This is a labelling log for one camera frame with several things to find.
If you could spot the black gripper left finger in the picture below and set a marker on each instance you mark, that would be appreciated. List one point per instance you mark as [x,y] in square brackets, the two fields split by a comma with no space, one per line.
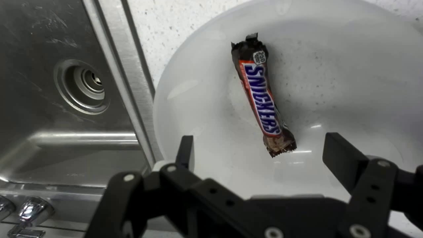
[196,208]

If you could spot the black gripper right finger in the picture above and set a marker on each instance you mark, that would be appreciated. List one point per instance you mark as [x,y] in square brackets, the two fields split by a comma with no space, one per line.
[377,186]

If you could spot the brown snickers candy bar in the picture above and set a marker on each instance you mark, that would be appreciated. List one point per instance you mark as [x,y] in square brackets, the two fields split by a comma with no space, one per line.
[250,61]

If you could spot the translucent white plastic bowl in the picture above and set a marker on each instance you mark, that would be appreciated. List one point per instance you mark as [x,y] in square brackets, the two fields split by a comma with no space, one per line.
[341,66]

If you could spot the chrome sink faucet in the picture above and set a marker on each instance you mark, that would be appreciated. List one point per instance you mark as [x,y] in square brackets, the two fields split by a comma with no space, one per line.
[33,212]

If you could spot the stainless steel double sink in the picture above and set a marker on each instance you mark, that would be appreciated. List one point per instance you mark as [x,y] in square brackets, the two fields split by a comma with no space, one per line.
[76,105]

